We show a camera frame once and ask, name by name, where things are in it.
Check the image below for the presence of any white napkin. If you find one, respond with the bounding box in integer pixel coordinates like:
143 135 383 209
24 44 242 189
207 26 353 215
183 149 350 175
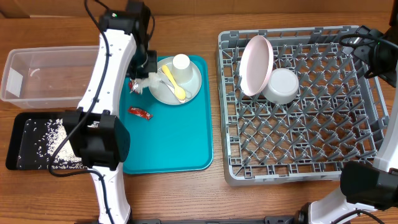
135 72 161 94

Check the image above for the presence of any foil wrapper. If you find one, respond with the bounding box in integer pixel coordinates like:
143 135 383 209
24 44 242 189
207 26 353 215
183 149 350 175
128 79 140 94

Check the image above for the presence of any white paper cup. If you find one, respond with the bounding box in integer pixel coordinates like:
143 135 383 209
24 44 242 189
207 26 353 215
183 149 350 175
171 54 193 83

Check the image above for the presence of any yellow plastic spoon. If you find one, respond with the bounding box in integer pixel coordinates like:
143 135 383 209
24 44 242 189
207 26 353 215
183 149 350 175
161 65 186 101

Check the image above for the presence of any red sauce packet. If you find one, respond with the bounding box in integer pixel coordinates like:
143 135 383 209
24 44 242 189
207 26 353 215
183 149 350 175
127 106 153 120

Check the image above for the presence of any grey bowl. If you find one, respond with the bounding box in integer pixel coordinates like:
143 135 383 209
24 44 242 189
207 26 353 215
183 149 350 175
262 68 299 105

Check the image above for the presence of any pink plate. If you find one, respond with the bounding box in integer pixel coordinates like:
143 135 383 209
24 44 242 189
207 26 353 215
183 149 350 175
239 35 274 96

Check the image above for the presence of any rice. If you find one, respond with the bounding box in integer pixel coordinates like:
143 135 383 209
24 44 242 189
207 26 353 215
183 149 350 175
16 119 84 170

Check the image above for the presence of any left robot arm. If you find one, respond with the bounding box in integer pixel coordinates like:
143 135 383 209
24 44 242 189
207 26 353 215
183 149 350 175
48 1 157 223

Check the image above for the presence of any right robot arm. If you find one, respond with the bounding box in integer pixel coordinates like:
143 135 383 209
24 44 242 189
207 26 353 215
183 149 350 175
285 3 397 223

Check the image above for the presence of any grey dishwasher rack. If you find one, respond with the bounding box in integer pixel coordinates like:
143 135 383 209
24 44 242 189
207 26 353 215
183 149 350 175
216 26 389 186

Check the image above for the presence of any black waste tray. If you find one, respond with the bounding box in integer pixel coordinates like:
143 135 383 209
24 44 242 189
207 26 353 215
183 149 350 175
5 111 91 171

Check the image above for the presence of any teal serving tray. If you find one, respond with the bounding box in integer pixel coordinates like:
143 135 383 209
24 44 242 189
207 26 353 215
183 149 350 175
119 55 213 174

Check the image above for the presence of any clear plastic bin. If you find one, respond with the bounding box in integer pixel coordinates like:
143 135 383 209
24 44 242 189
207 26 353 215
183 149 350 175
1 45 98 109

